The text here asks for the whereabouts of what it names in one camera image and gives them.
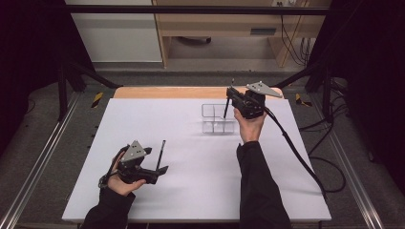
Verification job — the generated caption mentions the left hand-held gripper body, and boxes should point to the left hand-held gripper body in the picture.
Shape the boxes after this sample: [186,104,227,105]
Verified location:
[117,140,160,185]

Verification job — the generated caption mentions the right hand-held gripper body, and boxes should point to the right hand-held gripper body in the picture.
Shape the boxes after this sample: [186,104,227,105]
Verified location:
[233,81,283,120]

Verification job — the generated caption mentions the black pen silver tip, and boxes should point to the black pen silver tip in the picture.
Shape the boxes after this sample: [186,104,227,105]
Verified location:
[223,78,235,119]

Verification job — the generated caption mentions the all black pen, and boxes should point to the all black pen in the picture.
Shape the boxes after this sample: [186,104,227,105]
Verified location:
[155,139,167,171]

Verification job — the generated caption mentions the clear plastic pen holder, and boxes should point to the clear plastic pen holder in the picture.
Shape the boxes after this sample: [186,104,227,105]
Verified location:
[201,103,238,135]

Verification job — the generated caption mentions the person's right hand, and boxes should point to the person's right hand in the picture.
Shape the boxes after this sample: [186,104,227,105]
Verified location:
[233,108,267,144]

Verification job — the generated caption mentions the person's left hand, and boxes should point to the person's left hand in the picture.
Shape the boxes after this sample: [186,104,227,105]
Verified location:
[107,156,147,197]

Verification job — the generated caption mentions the white board sheet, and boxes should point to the white board sheet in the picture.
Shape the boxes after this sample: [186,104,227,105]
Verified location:
[61,97,332,223]

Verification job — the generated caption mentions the right yellow clamp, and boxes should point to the right yellow clamp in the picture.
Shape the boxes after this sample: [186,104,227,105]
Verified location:
[294,93,313,108]

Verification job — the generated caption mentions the yellow clamp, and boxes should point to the yellow clamp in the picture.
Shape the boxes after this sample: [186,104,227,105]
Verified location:
[91,92,104,109]
[294,93,313,108]

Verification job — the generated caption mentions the left yellow clamp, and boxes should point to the left yellow clamp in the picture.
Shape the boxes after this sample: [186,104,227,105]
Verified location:
[91,92,104,109]

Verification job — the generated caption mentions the wooden desk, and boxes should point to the wooden desk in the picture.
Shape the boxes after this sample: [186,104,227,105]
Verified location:
[152,0,332,69]

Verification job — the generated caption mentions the black metal stand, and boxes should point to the black metal stand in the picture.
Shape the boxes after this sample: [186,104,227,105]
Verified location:
[273,60,334,122]
[56,60,123,122]

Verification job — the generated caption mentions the white power strip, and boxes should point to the white power strip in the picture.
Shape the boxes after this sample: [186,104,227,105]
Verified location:
[271,0,299,8]

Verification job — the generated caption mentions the white cabinet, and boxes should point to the white cabinet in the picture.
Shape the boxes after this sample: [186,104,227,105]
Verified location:
[63,0,163,63]

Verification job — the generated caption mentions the black curtain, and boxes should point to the black curtain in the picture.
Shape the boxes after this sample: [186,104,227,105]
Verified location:
[307,0,405,195]
[0,0,94,156]

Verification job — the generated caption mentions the left hand-held gripper cable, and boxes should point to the left hand-held gripper cable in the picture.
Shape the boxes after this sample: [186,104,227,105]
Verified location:
[98,146,128,189]

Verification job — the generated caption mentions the hand-held gripper cable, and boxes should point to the hand-held gripper cable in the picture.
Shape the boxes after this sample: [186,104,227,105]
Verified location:
[98,146,128,189]
[263,107,347,199]

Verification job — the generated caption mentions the right hand-held gripper cable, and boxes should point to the right hand-held gripper cable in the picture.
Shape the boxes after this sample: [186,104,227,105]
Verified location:
[263,107,347,199]

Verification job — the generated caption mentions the grey drawer handle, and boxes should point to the grey drawer handle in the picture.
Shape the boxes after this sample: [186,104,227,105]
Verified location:
[250,28,277,36]

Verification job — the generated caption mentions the hanging black cables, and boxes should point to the hanging black cables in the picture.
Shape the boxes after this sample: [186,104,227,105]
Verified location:
[276,1,314,67]

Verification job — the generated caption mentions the black floor cables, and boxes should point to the black floor cables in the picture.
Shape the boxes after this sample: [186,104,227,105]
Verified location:
[299,77,350,156]

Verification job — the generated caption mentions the black horizontal frame bar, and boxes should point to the black horizontal frame bar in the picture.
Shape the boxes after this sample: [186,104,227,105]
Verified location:
[63,4,330,16]

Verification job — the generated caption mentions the aluminium floor rail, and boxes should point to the aluminium floor rail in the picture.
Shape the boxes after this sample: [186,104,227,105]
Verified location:
[309,94,385,229]
[0,92,80,229]

